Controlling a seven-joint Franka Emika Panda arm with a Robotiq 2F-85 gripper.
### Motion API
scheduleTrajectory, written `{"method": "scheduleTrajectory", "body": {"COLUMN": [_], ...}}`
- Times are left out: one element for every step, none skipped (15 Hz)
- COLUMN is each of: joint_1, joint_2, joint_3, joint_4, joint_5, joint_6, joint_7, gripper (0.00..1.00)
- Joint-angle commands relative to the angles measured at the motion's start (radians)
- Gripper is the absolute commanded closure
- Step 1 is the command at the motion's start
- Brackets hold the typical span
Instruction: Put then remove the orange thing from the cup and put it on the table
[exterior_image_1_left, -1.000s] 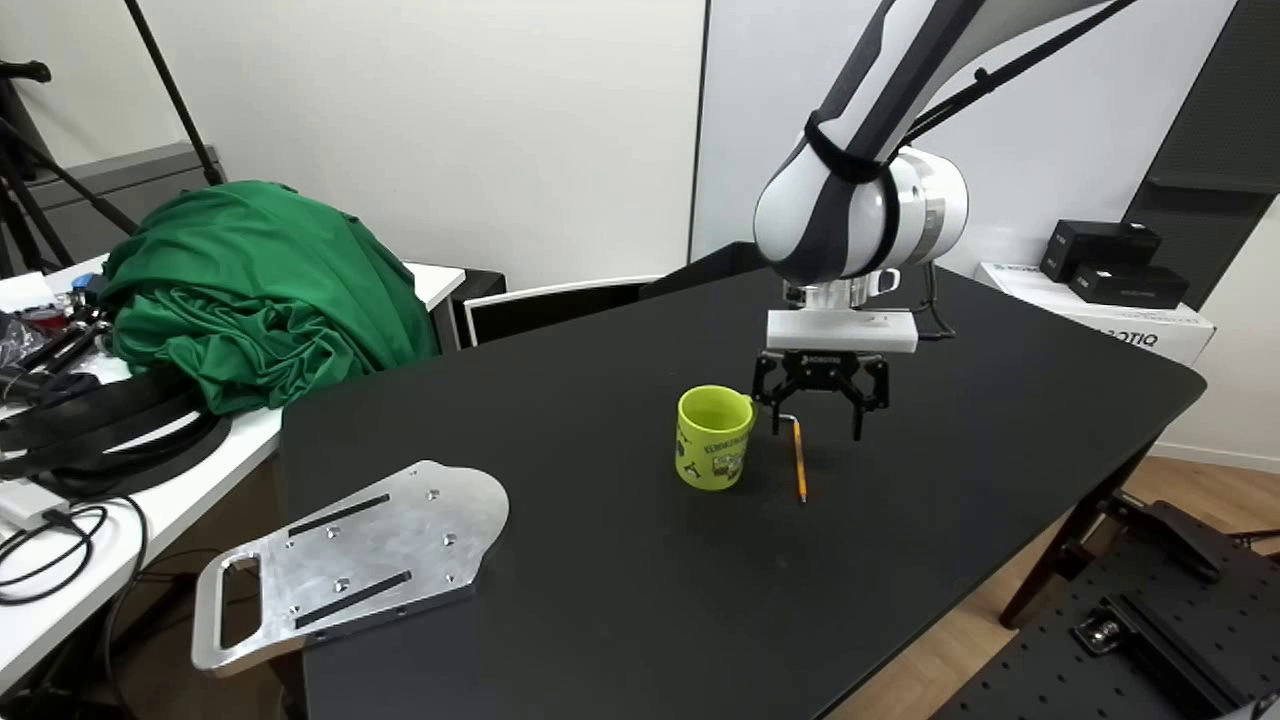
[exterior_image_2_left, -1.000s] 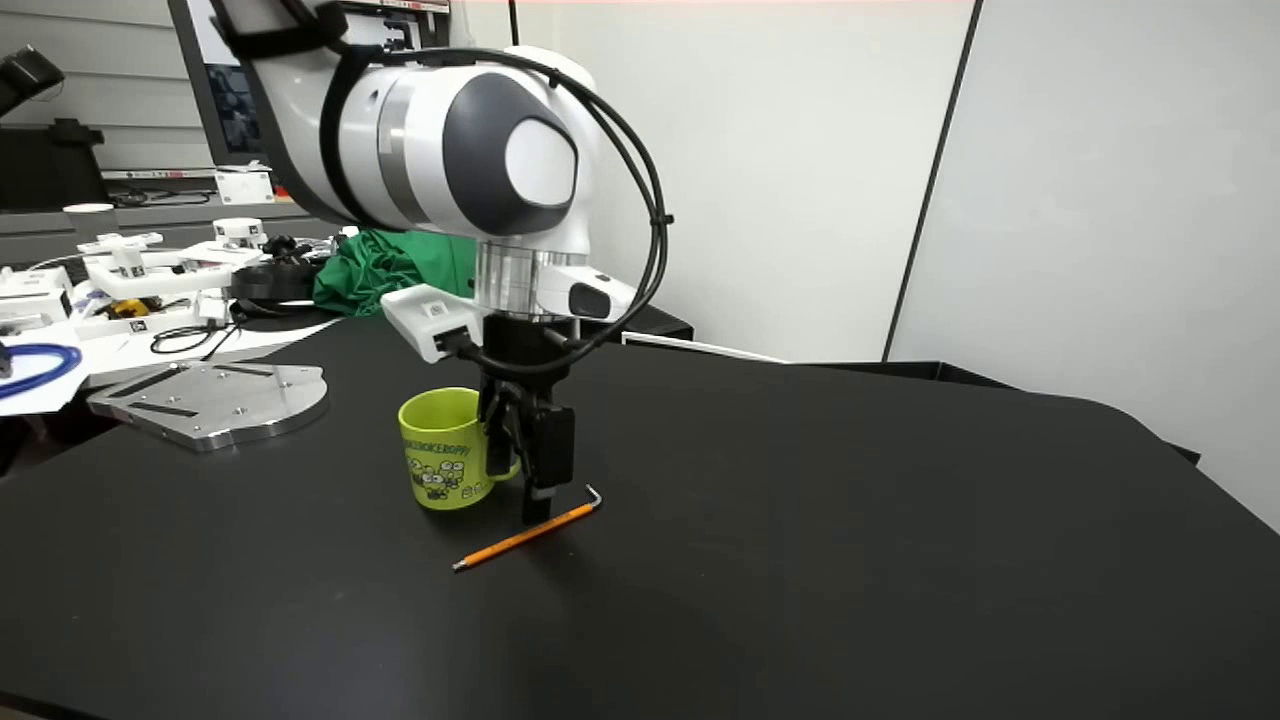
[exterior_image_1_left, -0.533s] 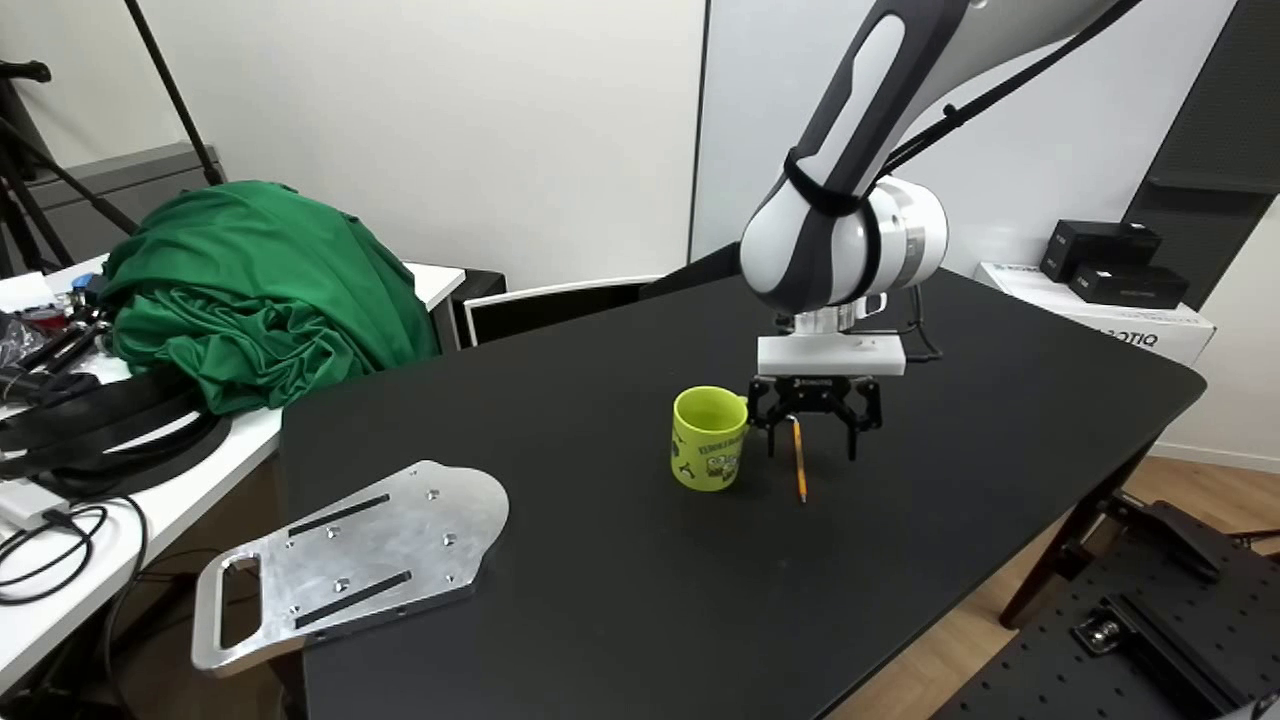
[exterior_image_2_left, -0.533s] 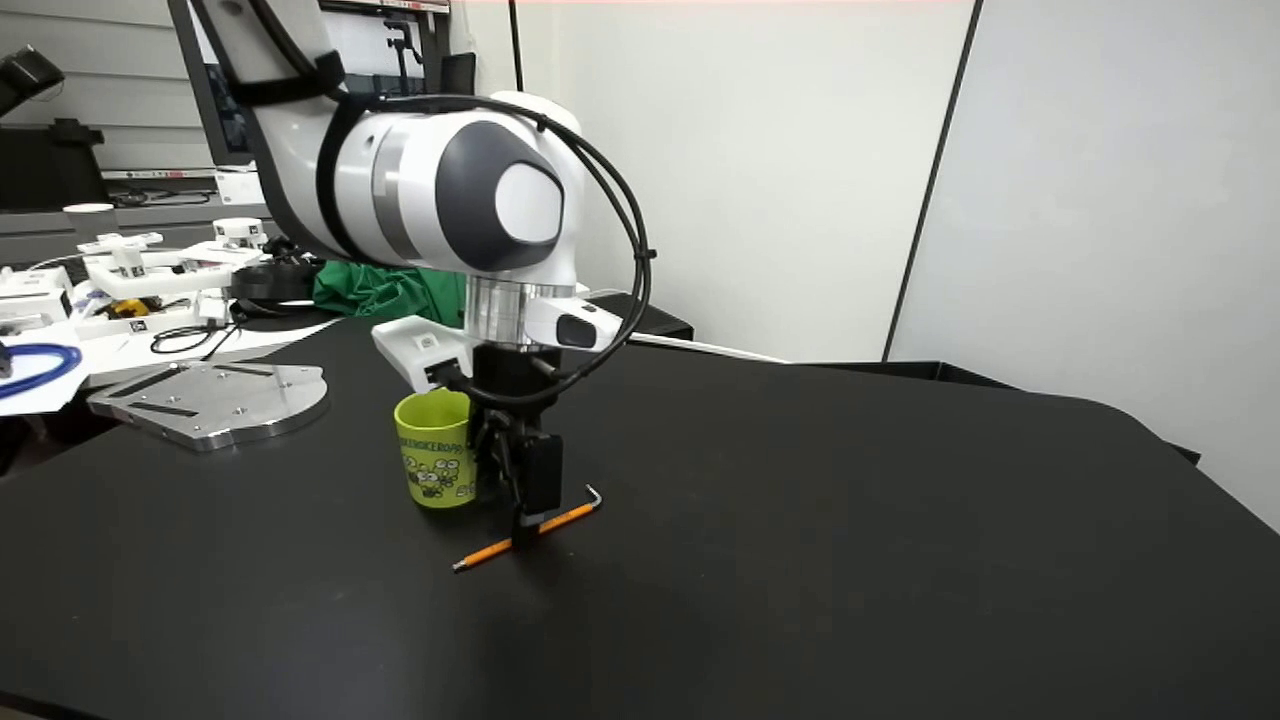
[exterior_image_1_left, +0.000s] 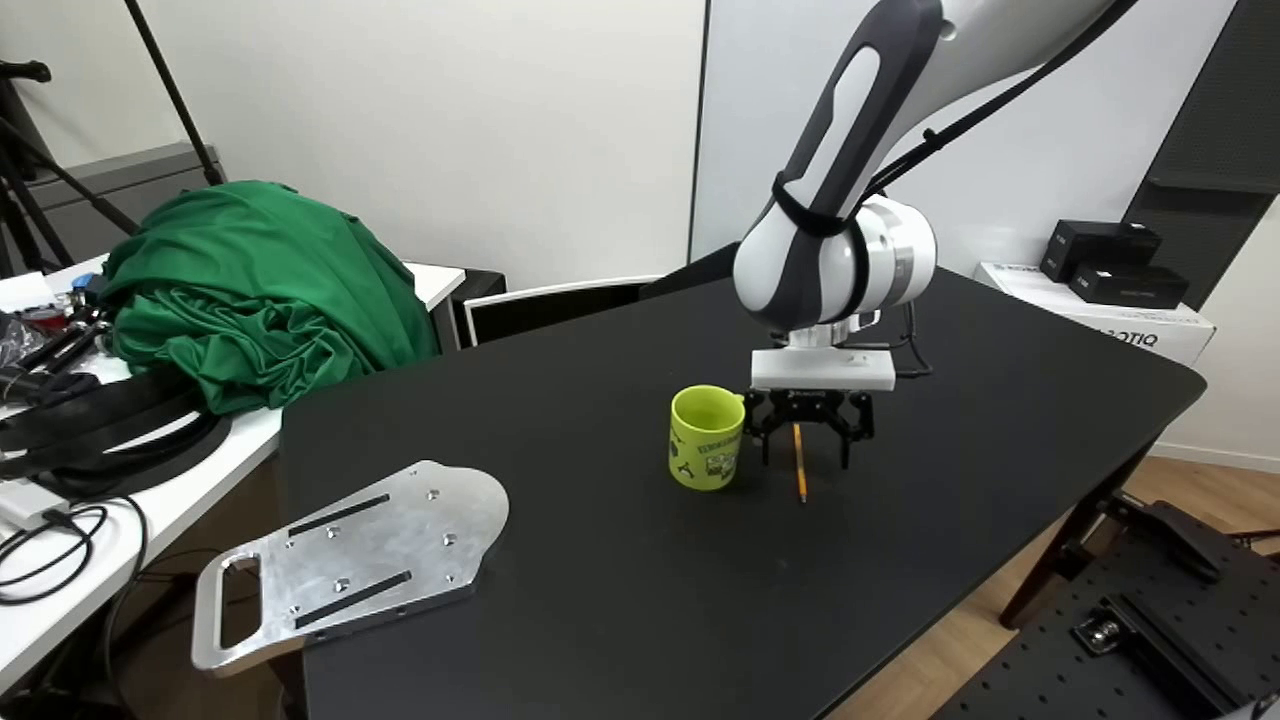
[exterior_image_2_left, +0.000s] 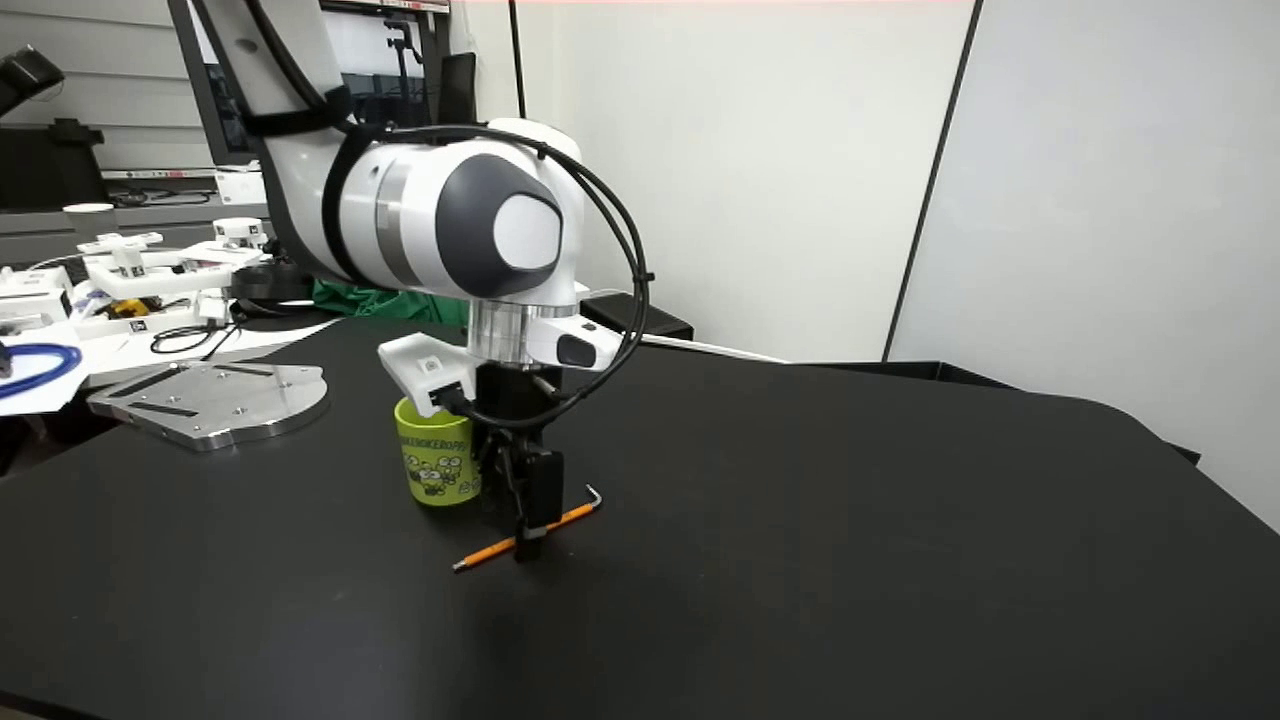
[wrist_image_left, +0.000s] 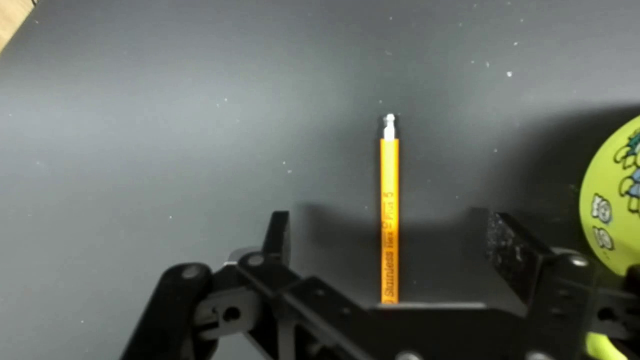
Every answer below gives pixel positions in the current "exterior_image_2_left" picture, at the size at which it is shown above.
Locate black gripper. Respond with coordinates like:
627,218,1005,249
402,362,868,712
465,361,567,564

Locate yellow green printed mug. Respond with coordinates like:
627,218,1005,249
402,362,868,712
391,390,484,511

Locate small black box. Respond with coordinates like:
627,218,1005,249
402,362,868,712
583,288,702,347

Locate white edged black board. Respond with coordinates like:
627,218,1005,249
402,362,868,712
635,329,794,368

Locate silver metal mounting plate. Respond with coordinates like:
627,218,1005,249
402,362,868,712
86,357,332,455

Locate white side desk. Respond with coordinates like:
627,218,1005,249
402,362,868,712
0,225,338,419

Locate thin black stand pole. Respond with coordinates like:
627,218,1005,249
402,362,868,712
506,0,530,129

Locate white plastic printed parts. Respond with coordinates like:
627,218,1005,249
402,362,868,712
71,217,271,329

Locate black framed monitor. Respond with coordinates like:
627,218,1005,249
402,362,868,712
164,0,457,173

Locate grey counter cabinet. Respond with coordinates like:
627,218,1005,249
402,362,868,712
0,185,271,272

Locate black bag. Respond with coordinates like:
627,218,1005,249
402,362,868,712
0,116,112,211

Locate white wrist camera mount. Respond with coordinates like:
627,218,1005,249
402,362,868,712
375,296,633,419

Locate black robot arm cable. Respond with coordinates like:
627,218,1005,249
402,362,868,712
237,0,661,441

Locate black desk cable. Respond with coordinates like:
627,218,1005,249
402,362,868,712
147,316,242,361

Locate blue cable loop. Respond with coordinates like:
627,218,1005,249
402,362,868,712
0,340,88,403

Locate thin black wall strip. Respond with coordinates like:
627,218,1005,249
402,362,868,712
881,0,990,368

